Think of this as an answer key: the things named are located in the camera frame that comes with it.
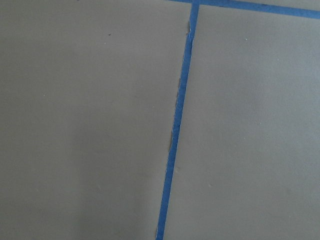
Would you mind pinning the brown paper table cover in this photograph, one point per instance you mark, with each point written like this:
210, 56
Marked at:
159, 120

